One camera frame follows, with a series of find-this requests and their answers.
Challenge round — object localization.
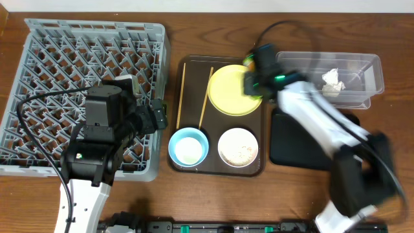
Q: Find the white tissue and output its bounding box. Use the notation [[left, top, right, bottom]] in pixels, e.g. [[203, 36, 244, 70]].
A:
[[322, 69, 345, 97]]

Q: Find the light blue bowl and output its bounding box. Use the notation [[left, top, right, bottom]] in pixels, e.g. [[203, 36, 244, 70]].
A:
[[168, 128, 210, 168]]

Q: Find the clear plastic bin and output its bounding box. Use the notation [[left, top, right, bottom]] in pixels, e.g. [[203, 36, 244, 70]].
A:
[[276, 51, 384, 109]]

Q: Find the green snack wrapper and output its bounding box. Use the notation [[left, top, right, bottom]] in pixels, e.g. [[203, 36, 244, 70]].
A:
[[243, 54, 256, 72]]

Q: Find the wooden chopstick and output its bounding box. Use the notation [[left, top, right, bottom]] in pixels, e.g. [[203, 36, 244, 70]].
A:
[[176, 62, 186, 130], [198, 67, 214, 129]]

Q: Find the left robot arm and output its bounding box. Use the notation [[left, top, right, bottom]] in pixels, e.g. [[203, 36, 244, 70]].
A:
[[55, 85, 168, 232]]

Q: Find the black waste tray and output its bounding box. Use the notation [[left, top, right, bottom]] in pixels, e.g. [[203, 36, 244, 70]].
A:
[[268, 107, 360, 172]]

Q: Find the white bowl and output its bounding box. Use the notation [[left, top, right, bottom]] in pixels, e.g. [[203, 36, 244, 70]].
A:
[[217, 128, 259, 168]]

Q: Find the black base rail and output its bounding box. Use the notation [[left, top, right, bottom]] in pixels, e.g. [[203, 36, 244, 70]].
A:
[[96, 212, 389, 233]]

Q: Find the dark brown serving tray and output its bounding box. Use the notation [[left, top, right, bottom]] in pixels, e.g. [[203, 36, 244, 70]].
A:
[[168, 55, 266, 177]]

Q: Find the white cup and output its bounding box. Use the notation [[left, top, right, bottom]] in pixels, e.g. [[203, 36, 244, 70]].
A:
[[175, 137, 202, 165]]

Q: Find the yellow round plate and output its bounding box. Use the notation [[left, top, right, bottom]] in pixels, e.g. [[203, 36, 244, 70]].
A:
[[207, 65, 262, 117]]

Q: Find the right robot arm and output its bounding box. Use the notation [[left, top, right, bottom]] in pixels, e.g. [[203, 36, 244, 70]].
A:
[[243, 43, 409, 232]]

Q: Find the grey plastic dish rack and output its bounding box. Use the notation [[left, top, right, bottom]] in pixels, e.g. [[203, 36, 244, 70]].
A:
[[1, 19, 171, 177]]

